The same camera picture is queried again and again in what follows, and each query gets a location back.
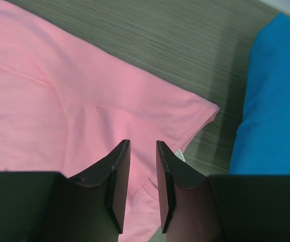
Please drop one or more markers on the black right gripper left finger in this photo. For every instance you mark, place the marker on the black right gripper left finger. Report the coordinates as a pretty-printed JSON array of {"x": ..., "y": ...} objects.
[{"x": 47, "y": 206}]

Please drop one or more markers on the blue t shirt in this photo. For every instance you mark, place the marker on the blue t shirt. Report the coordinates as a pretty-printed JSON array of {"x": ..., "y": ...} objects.
[{"x": 262, "y": 144}]

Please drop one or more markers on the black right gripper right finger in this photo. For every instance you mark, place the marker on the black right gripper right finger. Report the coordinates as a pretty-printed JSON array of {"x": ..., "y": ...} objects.
[{"x": 195, "y": 207}]

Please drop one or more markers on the light pink t shirt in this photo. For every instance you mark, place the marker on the light pink t shirt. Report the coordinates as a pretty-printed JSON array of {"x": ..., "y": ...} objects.
[{"x": 65, "y": 104}]

